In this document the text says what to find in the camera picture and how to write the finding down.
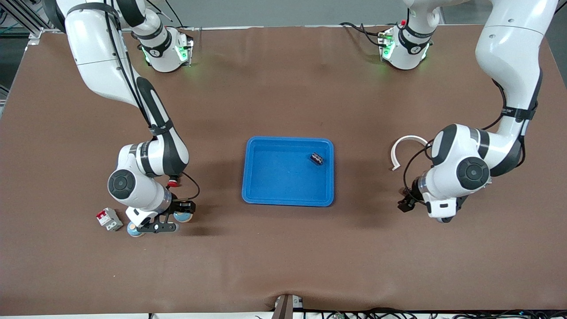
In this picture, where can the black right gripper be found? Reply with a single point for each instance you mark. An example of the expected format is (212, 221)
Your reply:
(181, 207)

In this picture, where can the blue plastic tray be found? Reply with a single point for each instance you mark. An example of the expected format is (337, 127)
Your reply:
(288, 177)

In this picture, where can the short dark electrolytic capacitor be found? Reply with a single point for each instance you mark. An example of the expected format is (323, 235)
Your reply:
(316, 159)

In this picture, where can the red mushroom push button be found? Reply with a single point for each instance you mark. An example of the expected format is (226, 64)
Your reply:
(173, 182)

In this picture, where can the white red circuit breaker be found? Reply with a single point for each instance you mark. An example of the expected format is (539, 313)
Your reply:
(110, 219)

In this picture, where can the metal table edge bracket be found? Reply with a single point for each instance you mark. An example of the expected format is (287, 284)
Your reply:
(283, 308)

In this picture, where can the aluminium frame profile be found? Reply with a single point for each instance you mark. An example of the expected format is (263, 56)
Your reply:
(22, 15)

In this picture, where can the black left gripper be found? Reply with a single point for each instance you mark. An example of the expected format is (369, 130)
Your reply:
(410, 198)

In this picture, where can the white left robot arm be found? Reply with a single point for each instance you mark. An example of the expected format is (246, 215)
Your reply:
(509, 53)

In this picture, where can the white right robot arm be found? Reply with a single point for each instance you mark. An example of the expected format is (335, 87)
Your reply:
(97, 57)

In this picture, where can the blue dome desk bell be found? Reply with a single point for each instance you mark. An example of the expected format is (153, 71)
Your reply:
(133, 232)
(183, 217)

